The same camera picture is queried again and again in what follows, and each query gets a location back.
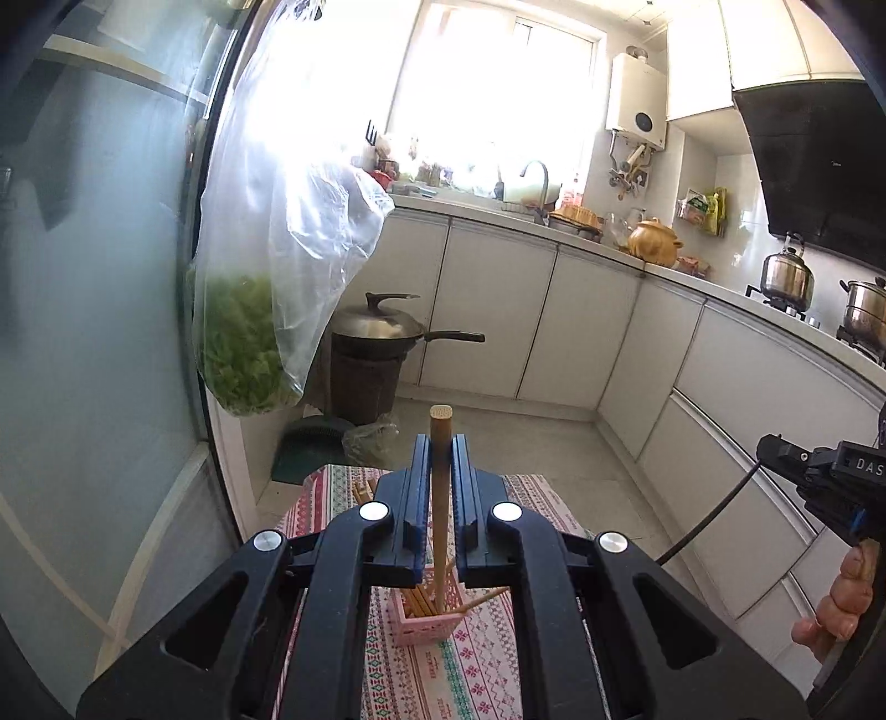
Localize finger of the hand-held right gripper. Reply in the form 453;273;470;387
755;433;840;501

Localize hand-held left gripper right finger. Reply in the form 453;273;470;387
450;433;810;720

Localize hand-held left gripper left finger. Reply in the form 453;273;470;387
76;433;434;720

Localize wooden chopstick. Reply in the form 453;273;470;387
428;405;455;605

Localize bundle of wooden chopsticks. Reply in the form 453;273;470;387
352;483;512;619

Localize pink plastic basket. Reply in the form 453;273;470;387
390;573;465;649

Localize person's right hand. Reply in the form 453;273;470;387
792;538;876;664

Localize crumpled clear plastic bag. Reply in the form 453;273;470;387
342;414;400;470

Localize brown bin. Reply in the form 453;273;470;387
330;342;411;426

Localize white kitchen cabinets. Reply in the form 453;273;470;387
374;206;886;697

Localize dark green dustpan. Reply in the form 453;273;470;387
270;414;356;485

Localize gas stove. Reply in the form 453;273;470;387
743;282;886;364

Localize steel pot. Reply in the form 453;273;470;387
839;276;886;348

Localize black wok with lid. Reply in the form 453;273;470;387
329;291;487;359

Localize steel kettle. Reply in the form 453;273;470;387
760;233;815;314

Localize striped patterned tablecloth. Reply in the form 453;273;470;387
272;462;605;720

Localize golden clay pot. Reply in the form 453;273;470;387
626;217;685;270

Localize plastic bag of greens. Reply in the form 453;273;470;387
189;17;397;418

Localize yellow green packets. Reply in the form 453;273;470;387
676;186;729;238

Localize tray of food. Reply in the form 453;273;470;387
549;203;605;241

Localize black range hood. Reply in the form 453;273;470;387
732;75;886;272

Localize kitchen faucet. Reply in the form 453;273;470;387
518;160;553;210

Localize glass sliding door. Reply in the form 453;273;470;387
0;0;250;714

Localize white water heater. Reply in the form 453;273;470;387
605;51;669;151

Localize bright window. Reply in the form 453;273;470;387
384;0;605;203

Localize white wall cabinet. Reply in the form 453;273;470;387
664;0;868;124

